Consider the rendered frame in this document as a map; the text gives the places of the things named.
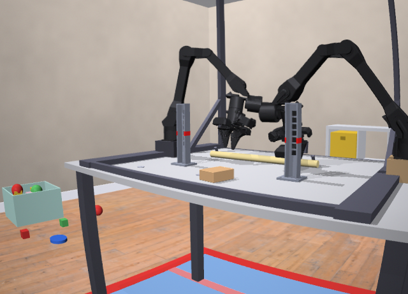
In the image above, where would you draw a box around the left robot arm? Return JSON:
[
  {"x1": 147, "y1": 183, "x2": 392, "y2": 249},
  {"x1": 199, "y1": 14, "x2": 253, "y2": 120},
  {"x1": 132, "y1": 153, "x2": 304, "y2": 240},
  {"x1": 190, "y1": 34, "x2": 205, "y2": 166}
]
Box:
[{"x1": 259, "y1": 40, "x2": 408, "y2": 160}]

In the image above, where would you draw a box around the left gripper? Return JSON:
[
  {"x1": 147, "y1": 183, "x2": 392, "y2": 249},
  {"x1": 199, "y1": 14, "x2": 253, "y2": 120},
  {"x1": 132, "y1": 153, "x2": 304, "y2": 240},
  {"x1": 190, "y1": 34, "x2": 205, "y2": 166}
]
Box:
[{"x1": 274, "y1": 124, "x2": 312, "y2": 159}]

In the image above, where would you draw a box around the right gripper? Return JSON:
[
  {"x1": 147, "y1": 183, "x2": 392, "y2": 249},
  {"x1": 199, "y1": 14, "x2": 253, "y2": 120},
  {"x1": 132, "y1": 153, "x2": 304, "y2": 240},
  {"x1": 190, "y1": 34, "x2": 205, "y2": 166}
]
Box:
[{"x1": 212, "y1": 108, "x2": 251, "y2": 150}]

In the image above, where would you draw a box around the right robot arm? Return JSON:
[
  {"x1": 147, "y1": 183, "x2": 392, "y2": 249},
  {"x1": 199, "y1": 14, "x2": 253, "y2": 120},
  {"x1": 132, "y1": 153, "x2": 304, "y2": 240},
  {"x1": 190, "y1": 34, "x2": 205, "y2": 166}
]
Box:
[{"x1": 161, "y1": 46, "x2": 263, "y2": 142}]

